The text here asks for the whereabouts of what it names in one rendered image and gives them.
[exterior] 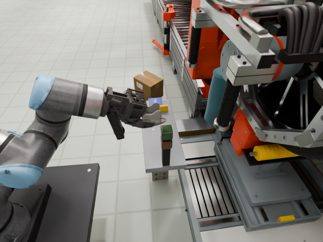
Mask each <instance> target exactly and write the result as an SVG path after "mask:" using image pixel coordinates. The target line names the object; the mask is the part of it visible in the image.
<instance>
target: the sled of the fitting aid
mask: <svg viewBox="0 0 323 242"><path fill-rule="evenodd" d="M213 150H214V152H215V155H216V157H217V160H218V162H219V165H220V167H221V170H222V172H223V175H224V178H225V180H226V183H227V185H228V188H229V190H230V193H231V195H232V198H233V200H234V203H235V205H236V208H237V210H238V213H239V215H240V218H241V220H242V223H243V225H244V228H245V230H246V232H249V231H255V230H263V229H270V228H276V227H282V226H289V225H295V224H301V223H307V222H314V221H316V220H317V219H319V218H320V217H322V216H323V215H322V213H321V212H320V210H319V209H318V207H317V206H316V204H315V203H314V202H313V200H312V199H311V197H309V198H308V199H302V200H296V201H289V202H282V203H275V204H268V205H261V206H252V207H250V205H249V203H248V200H247V198H246V196H245V194H244V191H243V189H242V187H241V185H240V183H239V180H238V178H237V176H236V173H235V171H234V169H233V167H232V164H231V162H230V160H229V158H228V155H227V153H226V151H225V149H224V146H223V144H222V142H216V143H215V146H214V149H213Z"/></svg>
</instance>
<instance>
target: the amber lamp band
mask: <svg viewBox="0 0 323 242"><path fill-rule="evenodd" d="M160 143H161V148H162V149H170V148H172V145H173V141H172V140H171V141H167V142H163V141H162V139H161V136H160Z"/></svg>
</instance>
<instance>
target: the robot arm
mask: <svg viewBox="0 0 323 242"><path fill-rule="evenodd" d="M29 108H31V109H32V110H35V119H34V121H33V122H32V123H31V125H30V126H29V127H28V128H27V130H26V131H25V132H24V133H21V132H15V131H13V130H5V129H0V242H21V240H22V239H23V238H24V236H25V235H26V233H27V231H28V229H29V227H30V223H31V214H30V212H29V210H28V209H27V208H26V207H25V206H24V205H22V204H20V203H15V202H10V201H8V198H9V197H10V195H11V194H12V192H13V191H14V189H15V188H17V189H24V188H29V187H32V186H33V185H35V184H36V183H37V181H38V180H39V178H40V176H41V175H43V173H44V169H45V168H46V166H47V165H48V163H49V161H50V159H51V158H52V156H53V154H54V153H55V151H56V150H57V148H58V147H59V145H60V144H61V143H63V142H64V140H65V139H66V137H67V135H68V132H69V125H70V121H71V117H72V116H78V117H84V118H90V119H96V120H97V119H98V118H99V117H105V116H107V118H108V120H109V122H110V125H111V127H112V129H113V133H114V134H115V136H116V138H117V140H121V139H124V133H125V129H124V127H123V126H122V123H121V122H123V123H125V124H128V125H131V126H132V127H138V128H150V127H153V126H157V125H160V124H162V123H164V122H166V118H164V117H163V116H162V111H161V110H159V108H160V105H159V103H153V104H152V105H151V106H149V107H148V106H147V103H146V99H145V95H144V92H143V91H138V90H134V89H131V88H127V90H126V92H125V93H120V92H115V91H113V90H112V87H109V86H108V87H107V89H106V92H105V91H104V89H103V88H102V87H97V86H93V85H87V84H84V83H79V82H75V81H71V80H66V79H62V78H58V77H55V76H53V75H51V76H50V75H44V74H39V75H38V76H37V77H36V78H35V81H34V84H33V88H32V91H31V95H30V100H29ZM141 117H142V119H141Z"/></svg>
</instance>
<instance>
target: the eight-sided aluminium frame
mask: <svg viewBox="0 0 323 242"><path fill-rule="evenodd" d="M243 86H244V87H243ZM243 90H244V92H243ZM236 103H237V106H238V107H240V108H241V111H242V112H243V114H244V116H245V117H246V119H247V121H248V122H249V124H250V125H251V127H252V129H253V130H254V132H255V134H256V136H257V137H258V138H259V140H260V141H263V142H272V143H278V144H285V145H294V146H299V147H307V148H312V147H321V146H323V106H322V107H321V109H320V110H319V111H318V113H317V114H316V115H315V117H314V118H313V120H312V121H311V122H310V124H309V125H308V127H307V128H306V129H305V130H298V129H277V128H276V127H275V126H274V124H273V123H272V122H271V120H270V119H269V117H268V116H267V115H266V113H265V112H264V111H263V109H262V108H261V107H260V105H259V104H258V103H257V101H256V100H255V98H254V96H253V91H252V85H242V86H241V88H240V92H239V95H238V98H237V101H236Z"/></svg>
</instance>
